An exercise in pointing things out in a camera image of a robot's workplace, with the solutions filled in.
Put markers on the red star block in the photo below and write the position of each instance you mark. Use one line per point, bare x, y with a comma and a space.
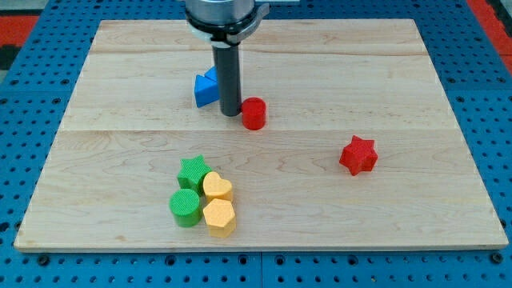
359, 155

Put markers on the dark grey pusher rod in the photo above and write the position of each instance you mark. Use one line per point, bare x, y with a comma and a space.
226, 61

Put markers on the red cylinder block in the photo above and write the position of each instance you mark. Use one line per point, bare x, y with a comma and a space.
253, 113

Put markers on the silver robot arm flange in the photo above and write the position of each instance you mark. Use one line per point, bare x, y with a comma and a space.
226, 23

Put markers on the green cylinder block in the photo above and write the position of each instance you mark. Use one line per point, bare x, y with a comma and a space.
185, 206

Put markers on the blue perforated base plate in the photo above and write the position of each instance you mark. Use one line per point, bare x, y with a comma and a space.
39, 83

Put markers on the blue block behind rod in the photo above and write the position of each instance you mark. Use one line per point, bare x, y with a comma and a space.
211, 74

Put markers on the green star block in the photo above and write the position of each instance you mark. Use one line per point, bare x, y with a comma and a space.
192, 173

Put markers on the light wooden board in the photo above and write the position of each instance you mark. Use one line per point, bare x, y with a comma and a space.
113, 166

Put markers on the yellow hexagon block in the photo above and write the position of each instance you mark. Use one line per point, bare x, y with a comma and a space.
220, 218

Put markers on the yellow heart block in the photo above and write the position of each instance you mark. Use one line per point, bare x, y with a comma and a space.
214, 186

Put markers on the blue triangle block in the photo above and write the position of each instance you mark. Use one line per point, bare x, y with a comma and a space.
205, 91

